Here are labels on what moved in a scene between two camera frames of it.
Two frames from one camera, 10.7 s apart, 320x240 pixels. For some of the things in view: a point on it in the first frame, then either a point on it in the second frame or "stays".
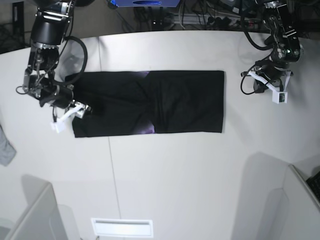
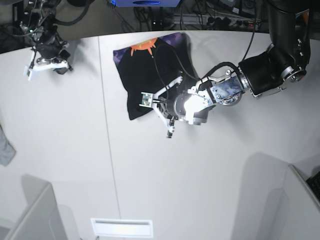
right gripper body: [268, 69] → [192, 105]
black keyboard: [313, 182] stays
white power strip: [216, 19] stays
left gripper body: [60, 98] → [52, 51]
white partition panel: [41, 219] stays
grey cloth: [7, 150] stays
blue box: [147, 3] stays
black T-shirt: [149, 103] → [153, 65]
